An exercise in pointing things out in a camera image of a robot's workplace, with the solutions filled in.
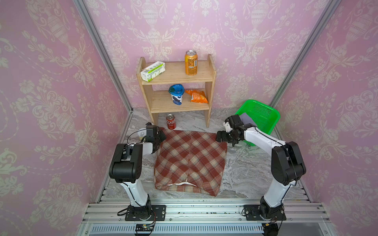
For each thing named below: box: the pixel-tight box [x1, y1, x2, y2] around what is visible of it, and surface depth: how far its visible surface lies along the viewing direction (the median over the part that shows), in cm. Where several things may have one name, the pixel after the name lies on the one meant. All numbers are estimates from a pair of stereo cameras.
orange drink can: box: [184, 49, 199, 77], surface depth 74 cm
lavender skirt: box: [239, 112, 256, 125], surface depth 105 cm
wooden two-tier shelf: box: [136, 55, 217, 128], surface depth 85 cm
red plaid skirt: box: [154, 127, 227, 197], surface depth 92 cm
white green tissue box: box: [140, 60, 166, 83], surface depth 76 cm
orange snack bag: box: [185, 89, 209, 104], surface depth 93 cm
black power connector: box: [261, 222, 279, 236], surface depth 73 cm
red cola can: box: [165, 113, 177, 130], surface depth 104 cm
